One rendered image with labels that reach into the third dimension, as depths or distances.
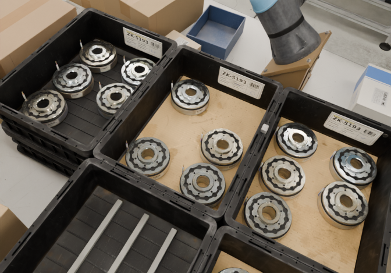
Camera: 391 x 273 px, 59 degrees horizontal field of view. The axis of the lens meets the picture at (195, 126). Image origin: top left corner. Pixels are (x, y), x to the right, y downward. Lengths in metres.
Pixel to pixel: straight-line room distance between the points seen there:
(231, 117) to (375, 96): 0.48
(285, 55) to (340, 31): 1.75
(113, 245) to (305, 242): 0.40
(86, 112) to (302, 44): 0.64
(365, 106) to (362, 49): 1.60
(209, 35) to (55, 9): 0.54
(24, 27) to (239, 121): 0.69
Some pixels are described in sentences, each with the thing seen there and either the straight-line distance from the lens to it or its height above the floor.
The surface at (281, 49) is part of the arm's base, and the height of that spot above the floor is 0.87.
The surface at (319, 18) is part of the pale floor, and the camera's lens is 2.85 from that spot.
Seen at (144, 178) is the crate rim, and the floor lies 0.93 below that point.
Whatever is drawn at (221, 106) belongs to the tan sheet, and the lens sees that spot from 0.94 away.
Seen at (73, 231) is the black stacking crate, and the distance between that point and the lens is 0.79.
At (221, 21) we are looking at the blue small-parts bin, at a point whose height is 0.71.
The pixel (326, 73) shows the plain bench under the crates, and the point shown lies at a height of 0.70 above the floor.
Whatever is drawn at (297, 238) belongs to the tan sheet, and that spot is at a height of 0.83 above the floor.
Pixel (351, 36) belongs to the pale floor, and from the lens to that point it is 2.79.
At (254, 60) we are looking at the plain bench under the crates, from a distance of 1.28.
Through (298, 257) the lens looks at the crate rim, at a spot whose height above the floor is 0.93.
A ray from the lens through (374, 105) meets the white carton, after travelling 1.16.
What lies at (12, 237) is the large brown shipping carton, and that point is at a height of 0.81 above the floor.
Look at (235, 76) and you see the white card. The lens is 0.91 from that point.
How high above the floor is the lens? 1.55
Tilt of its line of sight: 54 degrees down
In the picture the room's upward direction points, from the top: 7 degrees clockwise
